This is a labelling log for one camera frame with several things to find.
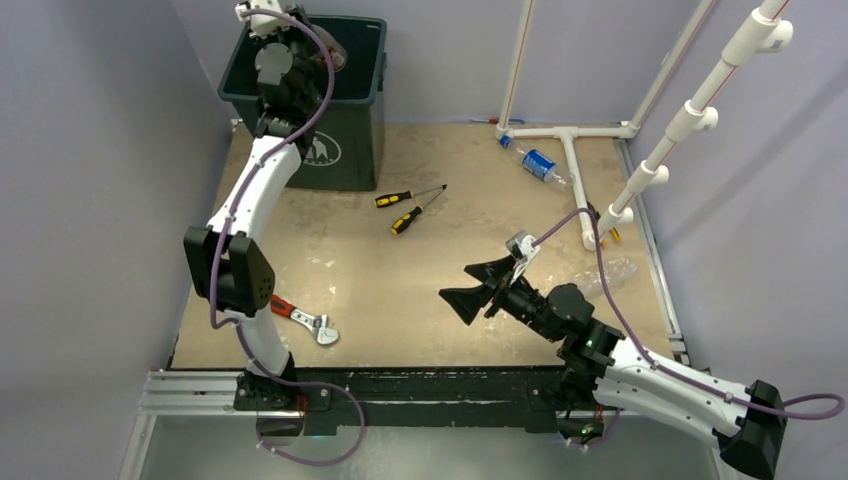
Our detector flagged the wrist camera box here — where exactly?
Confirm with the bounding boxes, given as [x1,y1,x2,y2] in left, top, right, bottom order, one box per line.
[505,231,541,281]
[234,0,289,39]

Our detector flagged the red adjustable wrench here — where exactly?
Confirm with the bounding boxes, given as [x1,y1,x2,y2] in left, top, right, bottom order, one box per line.
[270,295,340,347]

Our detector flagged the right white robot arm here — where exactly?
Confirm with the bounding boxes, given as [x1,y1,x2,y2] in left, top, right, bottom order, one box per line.
[438,256,787,479]

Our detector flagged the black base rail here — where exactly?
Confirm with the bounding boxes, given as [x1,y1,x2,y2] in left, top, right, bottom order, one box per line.
[233,366,595,435]

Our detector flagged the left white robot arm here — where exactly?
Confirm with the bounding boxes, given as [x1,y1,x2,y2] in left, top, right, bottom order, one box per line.
[183,1,335,409]

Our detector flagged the blue label bottle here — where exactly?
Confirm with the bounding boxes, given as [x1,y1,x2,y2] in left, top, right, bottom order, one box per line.
[499,135,572,192]

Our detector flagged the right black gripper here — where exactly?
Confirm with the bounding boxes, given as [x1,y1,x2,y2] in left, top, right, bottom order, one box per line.
[440,252,560,343]

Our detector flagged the yellow black tool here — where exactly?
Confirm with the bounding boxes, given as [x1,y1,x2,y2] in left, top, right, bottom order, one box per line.
[590,205,622,243]

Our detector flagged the dark green trash bin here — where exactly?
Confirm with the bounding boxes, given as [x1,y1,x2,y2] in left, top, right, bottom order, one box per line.
[218,15,387,192]

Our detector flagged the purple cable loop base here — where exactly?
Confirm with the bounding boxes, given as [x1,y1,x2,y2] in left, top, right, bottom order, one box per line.
[256,377,367,467]

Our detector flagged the crushed clear bottle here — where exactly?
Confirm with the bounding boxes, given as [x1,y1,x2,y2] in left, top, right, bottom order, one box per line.
[572,256,638,299]

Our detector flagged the white PVC pipe frame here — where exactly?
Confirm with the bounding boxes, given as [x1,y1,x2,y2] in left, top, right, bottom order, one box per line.
[495,0,794,251]

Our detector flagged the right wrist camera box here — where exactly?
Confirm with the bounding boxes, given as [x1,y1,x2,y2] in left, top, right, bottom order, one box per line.
[505,231,541,281]

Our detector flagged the black handled pliers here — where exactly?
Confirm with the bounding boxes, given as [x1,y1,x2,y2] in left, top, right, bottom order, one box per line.
[373,184,447,209]

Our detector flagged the red white crushed bottle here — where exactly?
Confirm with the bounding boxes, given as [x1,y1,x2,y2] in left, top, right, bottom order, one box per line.
[312,24,348,72]

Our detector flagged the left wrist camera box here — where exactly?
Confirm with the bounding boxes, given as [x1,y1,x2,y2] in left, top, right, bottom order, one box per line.
[234,0,289,39]

